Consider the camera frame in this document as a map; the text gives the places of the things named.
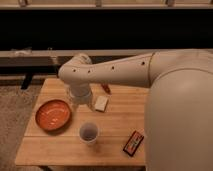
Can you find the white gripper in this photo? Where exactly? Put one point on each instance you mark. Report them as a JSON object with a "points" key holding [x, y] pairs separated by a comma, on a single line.
{"points": [[80, 94]]}

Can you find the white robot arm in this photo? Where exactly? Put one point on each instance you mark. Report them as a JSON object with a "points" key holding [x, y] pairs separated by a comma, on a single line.
{"points": [[178, 119]]}

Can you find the white sponge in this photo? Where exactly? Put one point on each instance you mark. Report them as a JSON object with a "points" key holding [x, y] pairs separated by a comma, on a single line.
{"points": [[101, 103]]}

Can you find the red chili pepper toy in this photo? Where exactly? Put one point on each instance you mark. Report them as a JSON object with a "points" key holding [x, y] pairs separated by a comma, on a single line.
{"points": [[106, 88]]}

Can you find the orange plate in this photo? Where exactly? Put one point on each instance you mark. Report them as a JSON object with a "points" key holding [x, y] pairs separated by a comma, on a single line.
{"points": [[53, 115]]}

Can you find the white paper cup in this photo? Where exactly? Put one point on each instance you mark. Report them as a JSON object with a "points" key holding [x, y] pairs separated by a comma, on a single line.
{"points": [[88, 133]]}

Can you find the wooden table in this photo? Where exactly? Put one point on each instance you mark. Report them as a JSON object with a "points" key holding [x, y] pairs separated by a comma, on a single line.
{"points": [[123, 115]]}

